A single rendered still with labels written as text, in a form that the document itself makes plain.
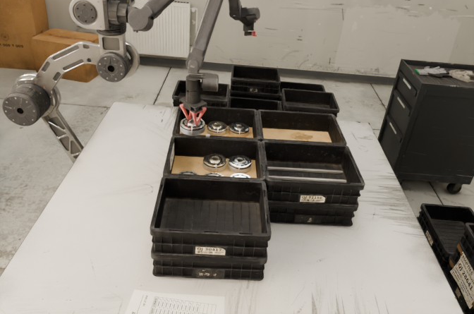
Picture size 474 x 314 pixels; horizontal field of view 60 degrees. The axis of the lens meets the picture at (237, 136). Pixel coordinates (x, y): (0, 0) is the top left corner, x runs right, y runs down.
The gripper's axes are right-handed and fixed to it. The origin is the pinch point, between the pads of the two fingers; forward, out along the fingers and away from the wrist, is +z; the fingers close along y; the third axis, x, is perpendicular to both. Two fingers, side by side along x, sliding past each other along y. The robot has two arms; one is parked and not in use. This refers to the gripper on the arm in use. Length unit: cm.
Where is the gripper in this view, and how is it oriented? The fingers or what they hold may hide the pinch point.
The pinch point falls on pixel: (192, 120)
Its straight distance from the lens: 172.7
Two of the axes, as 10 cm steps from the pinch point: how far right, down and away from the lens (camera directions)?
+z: -0.6, 8.5, 5.3
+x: -7.0, 3.4, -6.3
